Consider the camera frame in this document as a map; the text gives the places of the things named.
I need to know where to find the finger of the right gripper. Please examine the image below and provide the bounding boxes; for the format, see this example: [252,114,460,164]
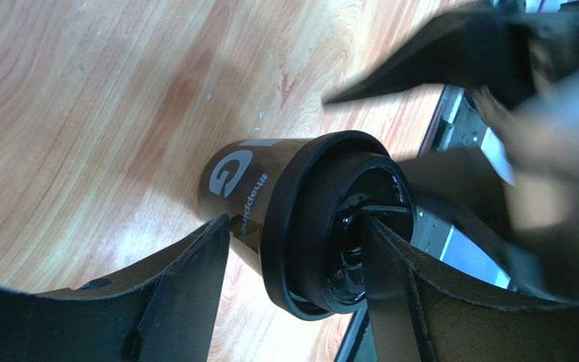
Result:
[397,148,513,272]
[323,2,533,106]

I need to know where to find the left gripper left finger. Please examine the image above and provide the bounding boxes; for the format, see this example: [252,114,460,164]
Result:
[0,215,230,361]

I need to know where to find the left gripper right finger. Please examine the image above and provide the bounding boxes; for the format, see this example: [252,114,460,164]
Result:
[362,217,579,361]

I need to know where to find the brown translucent coffee cup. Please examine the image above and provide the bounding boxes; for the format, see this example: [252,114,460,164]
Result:
[198,138,310,275]

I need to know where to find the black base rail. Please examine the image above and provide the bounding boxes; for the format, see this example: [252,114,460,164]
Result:
[334,82,521,362]

